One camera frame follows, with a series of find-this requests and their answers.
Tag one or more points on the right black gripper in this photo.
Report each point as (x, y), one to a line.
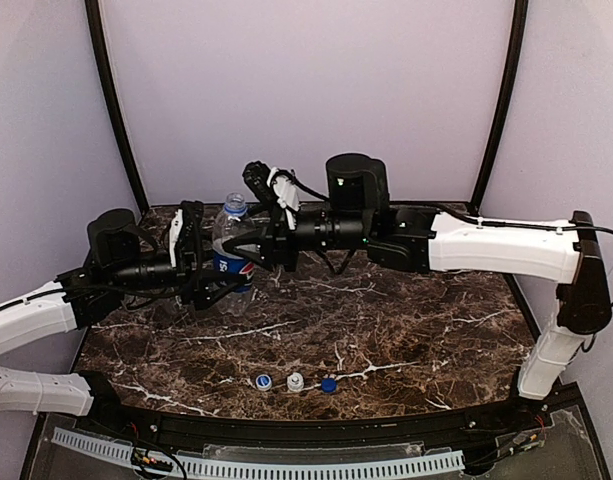
(279, 240)

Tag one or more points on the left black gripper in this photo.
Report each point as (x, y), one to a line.
(190, 262)

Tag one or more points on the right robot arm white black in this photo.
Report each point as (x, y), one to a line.
(424, 238)

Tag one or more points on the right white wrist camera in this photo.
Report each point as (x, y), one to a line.
(273, 187)

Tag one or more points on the blue white Pocari cap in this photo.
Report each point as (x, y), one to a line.
(263, 382)

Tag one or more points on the right black frame post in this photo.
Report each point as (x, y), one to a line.
(509, 74)

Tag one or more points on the black front table rail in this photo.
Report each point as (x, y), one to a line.
(466, 427)

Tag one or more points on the white slotted cable duct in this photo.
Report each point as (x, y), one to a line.
(398, 461)

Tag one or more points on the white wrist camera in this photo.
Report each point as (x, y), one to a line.
(273, 187)
(174, 231)

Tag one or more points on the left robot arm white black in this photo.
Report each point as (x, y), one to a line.
(123, 260)

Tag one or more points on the white bottle cap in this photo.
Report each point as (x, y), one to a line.
(295, 382)

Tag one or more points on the black frame post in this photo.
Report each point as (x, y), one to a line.
(509, 74)
(113, 107)

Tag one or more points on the left black frame post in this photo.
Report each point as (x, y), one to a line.
(113, 107)

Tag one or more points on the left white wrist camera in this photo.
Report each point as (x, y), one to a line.
(174, 231)

